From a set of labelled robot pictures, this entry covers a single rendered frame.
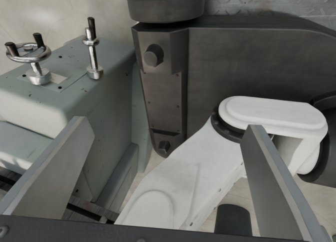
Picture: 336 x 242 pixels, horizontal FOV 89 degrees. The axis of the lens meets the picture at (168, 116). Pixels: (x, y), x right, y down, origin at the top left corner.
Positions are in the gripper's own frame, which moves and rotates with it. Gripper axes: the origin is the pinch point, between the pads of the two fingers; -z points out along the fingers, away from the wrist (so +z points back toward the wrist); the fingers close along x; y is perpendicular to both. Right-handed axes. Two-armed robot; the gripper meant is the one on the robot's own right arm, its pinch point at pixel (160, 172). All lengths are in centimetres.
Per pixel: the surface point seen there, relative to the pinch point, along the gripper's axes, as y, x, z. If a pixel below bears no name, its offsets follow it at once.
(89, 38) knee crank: 12, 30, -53
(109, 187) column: 106, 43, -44
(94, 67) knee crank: 22, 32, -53
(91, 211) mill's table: 60, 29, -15
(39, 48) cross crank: 13, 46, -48
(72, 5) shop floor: 13, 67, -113
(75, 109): 30, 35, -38
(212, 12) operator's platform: 4, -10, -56
